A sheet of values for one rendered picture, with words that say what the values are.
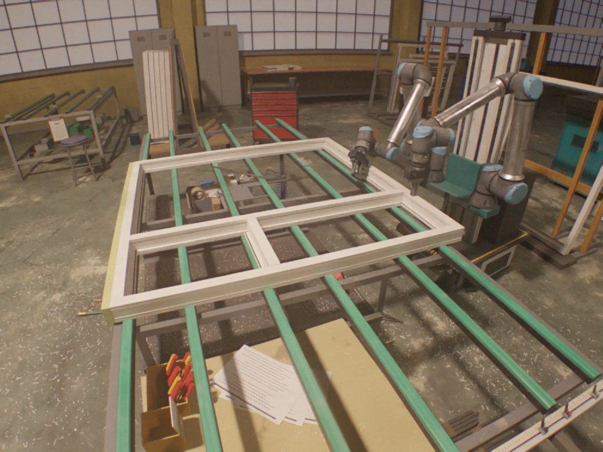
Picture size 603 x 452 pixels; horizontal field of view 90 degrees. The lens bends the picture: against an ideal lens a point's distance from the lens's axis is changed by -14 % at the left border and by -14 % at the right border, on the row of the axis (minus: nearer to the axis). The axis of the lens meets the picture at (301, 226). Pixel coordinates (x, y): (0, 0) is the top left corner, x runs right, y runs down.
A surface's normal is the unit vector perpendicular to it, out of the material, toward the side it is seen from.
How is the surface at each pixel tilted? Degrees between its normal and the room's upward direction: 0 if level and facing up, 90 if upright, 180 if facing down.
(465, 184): 90
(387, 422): 0
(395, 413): 0
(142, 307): 90
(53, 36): 90
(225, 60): 90
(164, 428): 0
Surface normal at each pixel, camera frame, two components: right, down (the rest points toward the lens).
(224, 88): 0.35, 0.47
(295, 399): 0.00, -0.86
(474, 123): -0.87, 0.25
